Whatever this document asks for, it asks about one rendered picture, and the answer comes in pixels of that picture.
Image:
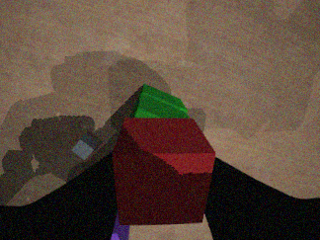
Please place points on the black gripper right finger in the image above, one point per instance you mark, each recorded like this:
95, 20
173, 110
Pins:
241, 208

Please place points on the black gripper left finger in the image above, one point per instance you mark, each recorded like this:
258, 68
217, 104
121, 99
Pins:
83, 209

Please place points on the dark red block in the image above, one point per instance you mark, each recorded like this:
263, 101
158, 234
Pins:
163, 168

